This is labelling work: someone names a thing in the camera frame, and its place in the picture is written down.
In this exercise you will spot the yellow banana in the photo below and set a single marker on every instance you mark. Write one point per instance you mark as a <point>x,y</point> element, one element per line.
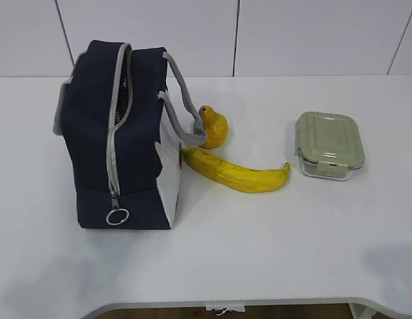
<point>236,177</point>

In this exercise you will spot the yellow pear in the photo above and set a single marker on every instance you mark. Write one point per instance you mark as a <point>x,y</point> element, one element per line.
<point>215,125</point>

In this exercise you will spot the navy blue lunch bag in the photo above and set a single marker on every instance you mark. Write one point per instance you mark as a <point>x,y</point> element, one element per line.
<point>124,115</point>

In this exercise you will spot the glass container green lid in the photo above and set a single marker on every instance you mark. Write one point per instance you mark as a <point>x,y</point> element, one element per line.
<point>328,145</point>

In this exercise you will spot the white tape on table edge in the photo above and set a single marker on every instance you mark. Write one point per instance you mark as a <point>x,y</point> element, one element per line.
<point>225,309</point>

